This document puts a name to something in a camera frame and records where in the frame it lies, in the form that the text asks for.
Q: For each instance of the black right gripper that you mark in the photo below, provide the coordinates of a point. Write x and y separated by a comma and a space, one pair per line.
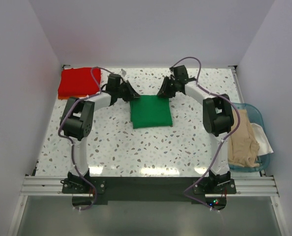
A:
164, 92

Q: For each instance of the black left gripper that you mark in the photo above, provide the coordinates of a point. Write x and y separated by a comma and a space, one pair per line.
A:
131, 94

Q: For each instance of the green t shirt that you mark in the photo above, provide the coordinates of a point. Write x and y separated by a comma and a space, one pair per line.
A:
150, 111

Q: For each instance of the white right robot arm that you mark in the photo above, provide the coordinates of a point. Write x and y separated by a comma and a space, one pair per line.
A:
218, 118

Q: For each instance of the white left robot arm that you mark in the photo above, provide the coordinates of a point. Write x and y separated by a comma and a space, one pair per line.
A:
77, 119

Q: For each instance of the folded red t shirt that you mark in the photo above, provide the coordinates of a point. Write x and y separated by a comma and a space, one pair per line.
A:
77, 81

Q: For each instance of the folded orange t shirt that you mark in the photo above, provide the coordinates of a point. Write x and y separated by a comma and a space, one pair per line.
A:
61, 97

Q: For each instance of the beige t shirt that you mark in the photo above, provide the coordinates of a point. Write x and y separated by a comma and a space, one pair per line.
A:
242, 145

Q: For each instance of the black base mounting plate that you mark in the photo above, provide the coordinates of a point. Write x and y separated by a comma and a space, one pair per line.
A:
102, 190

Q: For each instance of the white t shirt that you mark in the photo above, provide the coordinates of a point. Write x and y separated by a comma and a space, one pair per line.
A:
260, 136

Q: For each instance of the aluminium frame rail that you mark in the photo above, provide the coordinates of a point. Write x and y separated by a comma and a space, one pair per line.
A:
245, 186

